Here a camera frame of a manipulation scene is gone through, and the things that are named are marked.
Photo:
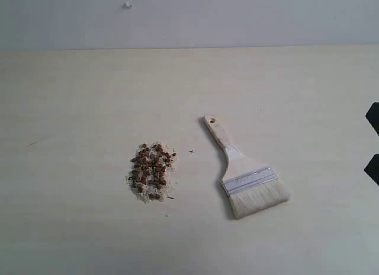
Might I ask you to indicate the wooden paint brush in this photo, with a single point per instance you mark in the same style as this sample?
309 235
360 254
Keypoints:
251 186

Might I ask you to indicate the brown beans and rice pile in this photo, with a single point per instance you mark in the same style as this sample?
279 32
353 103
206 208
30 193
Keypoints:
149 178

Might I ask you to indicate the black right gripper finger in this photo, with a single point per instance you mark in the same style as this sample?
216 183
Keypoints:
372 169
372 116

